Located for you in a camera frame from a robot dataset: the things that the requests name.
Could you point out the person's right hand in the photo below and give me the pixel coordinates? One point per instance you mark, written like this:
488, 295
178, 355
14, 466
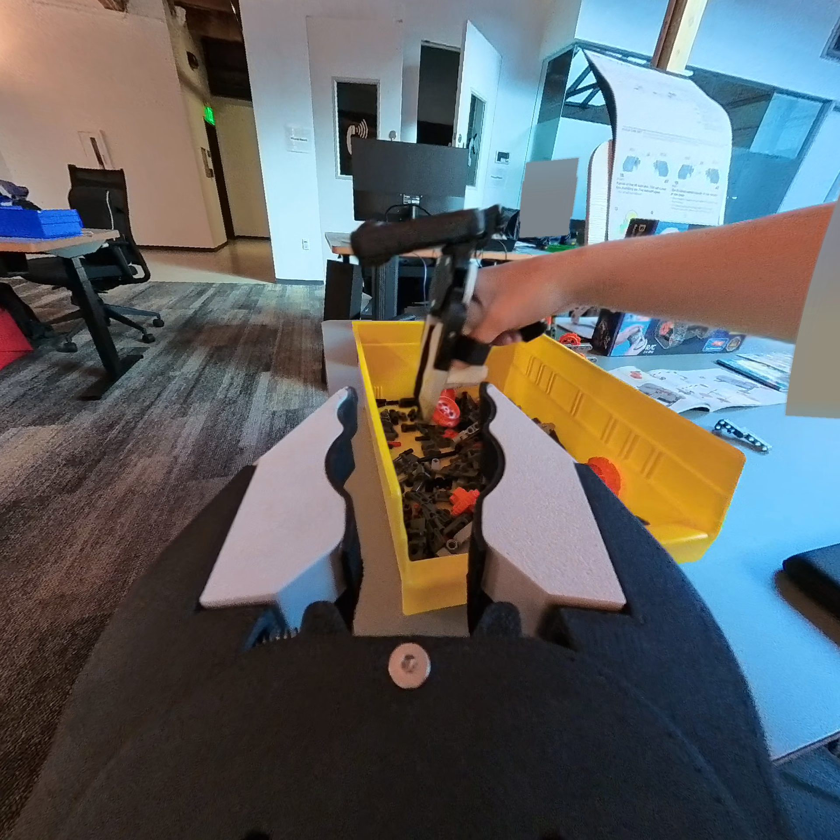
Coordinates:
519, 295

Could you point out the white printed instruction poster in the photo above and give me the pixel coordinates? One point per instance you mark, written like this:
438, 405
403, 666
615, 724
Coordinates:
663, 145

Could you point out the dark office table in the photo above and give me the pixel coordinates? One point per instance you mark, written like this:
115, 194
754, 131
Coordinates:
79, 302

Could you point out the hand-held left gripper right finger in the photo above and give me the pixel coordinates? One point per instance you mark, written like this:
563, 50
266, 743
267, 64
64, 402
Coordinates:
551, 538

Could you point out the open white instruction booklet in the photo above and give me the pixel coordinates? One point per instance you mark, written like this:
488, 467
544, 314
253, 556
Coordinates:
696, 390

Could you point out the yellow plastic bin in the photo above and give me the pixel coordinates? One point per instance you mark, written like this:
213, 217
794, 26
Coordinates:
591, 420

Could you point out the grey beam with blue pin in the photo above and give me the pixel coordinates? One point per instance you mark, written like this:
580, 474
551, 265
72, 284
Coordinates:
743, 436

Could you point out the long wooden office table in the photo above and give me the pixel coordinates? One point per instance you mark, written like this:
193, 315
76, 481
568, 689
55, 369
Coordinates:
368, 256

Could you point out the black computer monitor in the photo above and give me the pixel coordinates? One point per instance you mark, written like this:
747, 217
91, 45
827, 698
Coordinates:
410, 177

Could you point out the pile of building pieces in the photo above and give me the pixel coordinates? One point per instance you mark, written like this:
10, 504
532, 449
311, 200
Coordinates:
440, 473

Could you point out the blue toy robot box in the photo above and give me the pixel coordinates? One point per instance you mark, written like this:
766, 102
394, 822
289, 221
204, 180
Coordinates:
670, 335

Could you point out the person's right forearm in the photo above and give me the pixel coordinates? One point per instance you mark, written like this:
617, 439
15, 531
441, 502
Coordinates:
683, 269

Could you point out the blue storage bin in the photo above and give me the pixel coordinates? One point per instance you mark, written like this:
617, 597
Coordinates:
40, 222

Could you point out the black office chair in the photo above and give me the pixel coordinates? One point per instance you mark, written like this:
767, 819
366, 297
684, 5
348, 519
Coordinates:
105, 250

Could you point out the grey desk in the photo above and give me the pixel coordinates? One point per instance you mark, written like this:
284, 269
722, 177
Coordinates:
761, 512

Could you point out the orange gear wheel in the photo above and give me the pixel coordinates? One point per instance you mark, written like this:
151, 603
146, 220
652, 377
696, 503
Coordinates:
457, 407
604, 475

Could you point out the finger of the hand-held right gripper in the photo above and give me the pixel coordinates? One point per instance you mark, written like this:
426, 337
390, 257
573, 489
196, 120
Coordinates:
428, 368

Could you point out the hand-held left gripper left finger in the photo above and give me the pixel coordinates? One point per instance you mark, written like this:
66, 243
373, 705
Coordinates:
269, 538

